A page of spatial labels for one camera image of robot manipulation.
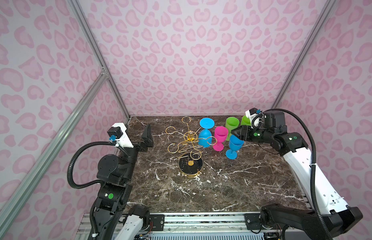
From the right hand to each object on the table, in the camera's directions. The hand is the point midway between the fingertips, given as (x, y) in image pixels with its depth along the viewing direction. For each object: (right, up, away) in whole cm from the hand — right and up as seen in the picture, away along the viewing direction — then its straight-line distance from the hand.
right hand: (235, 130), depth 69 cm
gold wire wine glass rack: (-21, -20, +24) cm, 37 cm away
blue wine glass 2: (-13, -4, +13) cm, 18 cm away
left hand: (-41, +3, -13) cm, 43 cm away
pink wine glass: (-3, -3, +19) cm, 19 cm away
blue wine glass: (+5, -8, +15) cm, 18 cm away
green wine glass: (+7, +5, +31) cm, 32 cm away
